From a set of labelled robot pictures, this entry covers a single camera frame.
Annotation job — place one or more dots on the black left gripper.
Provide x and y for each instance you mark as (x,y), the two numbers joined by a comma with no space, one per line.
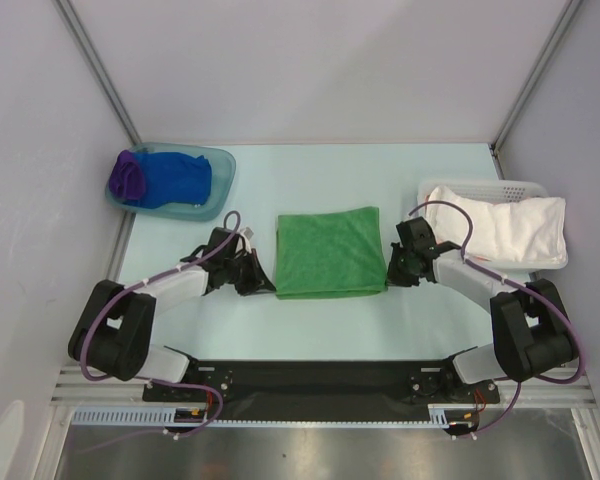
(264,285)

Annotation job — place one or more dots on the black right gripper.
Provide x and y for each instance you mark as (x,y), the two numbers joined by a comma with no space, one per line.
(402,264)

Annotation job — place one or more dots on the green microfibre towel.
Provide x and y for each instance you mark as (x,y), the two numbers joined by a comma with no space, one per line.
(329,256)

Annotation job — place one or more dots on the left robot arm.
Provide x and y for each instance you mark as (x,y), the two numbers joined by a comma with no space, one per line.
(113,336)

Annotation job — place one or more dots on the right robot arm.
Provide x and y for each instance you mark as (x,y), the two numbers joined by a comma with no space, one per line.
(529,325)

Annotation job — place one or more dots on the white plastic basket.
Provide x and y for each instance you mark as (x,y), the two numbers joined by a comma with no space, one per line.
(492,191)

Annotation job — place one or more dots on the blue towel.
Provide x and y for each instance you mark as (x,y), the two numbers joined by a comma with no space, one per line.
(173,177)

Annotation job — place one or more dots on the white towel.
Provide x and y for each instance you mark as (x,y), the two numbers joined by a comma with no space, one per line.
(530,231)

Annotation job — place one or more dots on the purple towel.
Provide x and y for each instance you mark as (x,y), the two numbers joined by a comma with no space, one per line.
(127,181)

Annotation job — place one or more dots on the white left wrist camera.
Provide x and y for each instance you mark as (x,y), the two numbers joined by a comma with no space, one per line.
(246,235)

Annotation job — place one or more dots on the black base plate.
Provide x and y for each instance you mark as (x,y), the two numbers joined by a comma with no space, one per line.
(326,391)

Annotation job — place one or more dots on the aluminium frame rail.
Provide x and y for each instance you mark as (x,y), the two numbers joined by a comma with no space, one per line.
(72,388)

